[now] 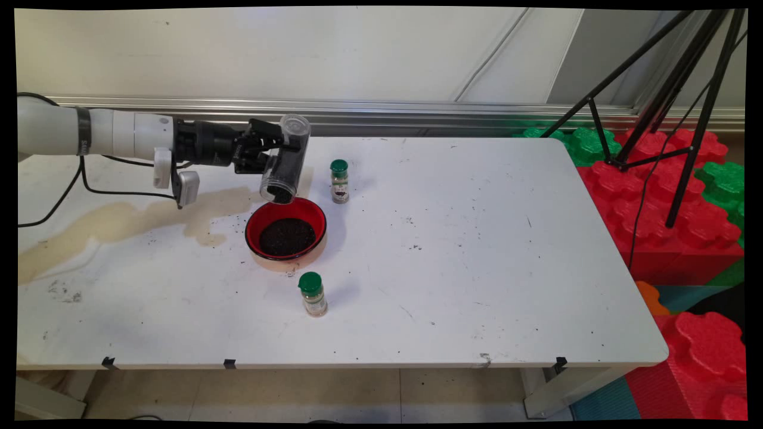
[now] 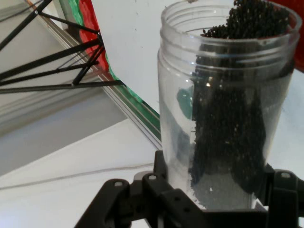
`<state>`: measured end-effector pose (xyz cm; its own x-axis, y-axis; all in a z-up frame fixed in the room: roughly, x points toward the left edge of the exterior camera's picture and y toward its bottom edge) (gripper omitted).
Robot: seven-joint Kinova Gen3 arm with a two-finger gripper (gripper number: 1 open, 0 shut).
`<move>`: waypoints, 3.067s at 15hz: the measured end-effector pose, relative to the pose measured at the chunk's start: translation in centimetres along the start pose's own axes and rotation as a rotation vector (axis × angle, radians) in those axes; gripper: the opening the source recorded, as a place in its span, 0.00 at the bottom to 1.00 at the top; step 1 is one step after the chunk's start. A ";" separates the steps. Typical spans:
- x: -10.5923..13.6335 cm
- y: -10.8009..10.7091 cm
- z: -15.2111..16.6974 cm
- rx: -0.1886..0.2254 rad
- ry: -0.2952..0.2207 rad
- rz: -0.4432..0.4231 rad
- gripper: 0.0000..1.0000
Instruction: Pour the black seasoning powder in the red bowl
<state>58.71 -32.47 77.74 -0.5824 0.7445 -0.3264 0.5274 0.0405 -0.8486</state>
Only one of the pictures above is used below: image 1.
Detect green foam block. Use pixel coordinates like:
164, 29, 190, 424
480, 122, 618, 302
516, 126, 624, 168
694, 161, 746, 248

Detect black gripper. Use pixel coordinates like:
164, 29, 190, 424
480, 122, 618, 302
172, 117, 301, 176

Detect black strap on arm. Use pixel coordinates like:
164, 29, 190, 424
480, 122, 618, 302
75, 107, 92, 157

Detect green-capped spice jar, light contents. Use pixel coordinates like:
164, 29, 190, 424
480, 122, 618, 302
298, 272, 329, 318

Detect white table leg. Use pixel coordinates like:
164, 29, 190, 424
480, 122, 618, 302
523, 365, 634, 419
15, 375, 88, 419

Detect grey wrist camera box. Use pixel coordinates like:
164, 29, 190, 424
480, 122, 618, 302
153, 147, 201, 209

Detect orange foam piece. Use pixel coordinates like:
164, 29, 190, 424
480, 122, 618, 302
635, 281, 671, 317

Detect clear plastic jar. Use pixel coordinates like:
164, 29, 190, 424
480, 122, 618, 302
259, 114, 312, 205

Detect large red foam block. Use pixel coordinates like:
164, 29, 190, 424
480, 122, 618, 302
575, 128, 745, 287

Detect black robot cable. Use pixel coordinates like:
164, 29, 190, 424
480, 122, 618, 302
17, 92, 183, 228

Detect black tripod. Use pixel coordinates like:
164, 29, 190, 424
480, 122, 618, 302
539, 8, 748, 229

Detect green-capped spice jar, dark contents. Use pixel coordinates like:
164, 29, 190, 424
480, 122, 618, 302
330, 159, 351, 205

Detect teal foam mat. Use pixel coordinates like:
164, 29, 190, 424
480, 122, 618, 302
569, 375, 642, 421

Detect aluminium rail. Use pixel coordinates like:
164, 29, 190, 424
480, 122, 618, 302
45, 94, 746, 134

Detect black seed pile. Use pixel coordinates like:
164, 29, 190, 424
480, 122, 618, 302
259, 217, 317, 257

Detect red bowl, black rim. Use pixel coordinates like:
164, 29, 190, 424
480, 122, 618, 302
245, 197, 328, 263

